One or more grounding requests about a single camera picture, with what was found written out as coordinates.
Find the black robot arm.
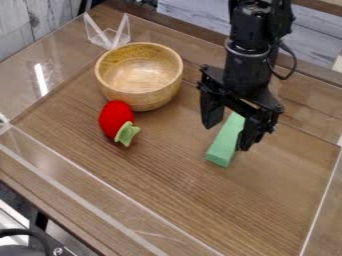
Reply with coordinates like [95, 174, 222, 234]
[198, 0, 294, 151]

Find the clear acrylic corner bracket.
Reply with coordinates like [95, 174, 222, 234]
[83, 13, 131, 50]

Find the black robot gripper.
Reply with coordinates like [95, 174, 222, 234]
[198, 42, 283, 151]

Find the green rectangular block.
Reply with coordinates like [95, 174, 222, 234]
[206, 112, 244, 167]

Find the black table frame clamp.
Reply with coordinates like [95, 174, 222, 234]
[0, 209, 79, 256]

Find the brown wooden bowl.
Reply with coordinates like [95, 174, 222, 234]
[95, 42, 184, 112]

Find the red plush strawberry toy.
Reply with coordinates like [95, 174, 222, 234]
[97, 100, 140, 147]

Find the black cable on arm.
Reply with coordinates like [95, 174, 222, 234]
[268, 42, 299, 81]

